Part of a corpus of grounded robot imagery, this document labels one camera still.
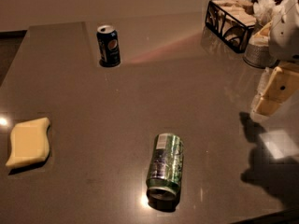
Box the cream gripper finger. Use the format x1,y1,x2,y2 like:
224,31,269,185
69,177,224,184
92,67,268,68
251,63,299,116
256,21,272,36

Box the green soda can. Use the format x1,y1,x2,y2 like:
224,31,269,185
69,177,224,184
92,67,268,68
146,133,184,201

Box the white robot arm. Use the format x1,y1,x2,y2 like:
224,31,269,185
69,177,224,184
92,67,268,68
250,0,299,121

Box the dark blue Pepsi can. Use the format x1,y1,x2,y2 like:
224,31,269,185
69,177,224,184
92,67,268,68
96,24,121,67

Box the wrapped utensils in cup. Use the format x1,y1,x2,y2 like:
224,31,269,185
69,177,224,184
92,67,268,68
253,0,285,25

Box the perforated metal cup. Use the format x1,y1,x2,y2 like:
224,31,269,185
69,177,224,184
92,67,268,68
243,34,277,68

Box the yellow sponge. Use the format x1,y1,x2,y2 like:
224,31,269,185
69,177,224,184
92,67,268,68
6,118,50,169

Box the black wire napkin basket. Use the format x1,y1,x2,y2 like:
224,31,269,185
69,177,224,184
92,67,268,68
205,0,256,53

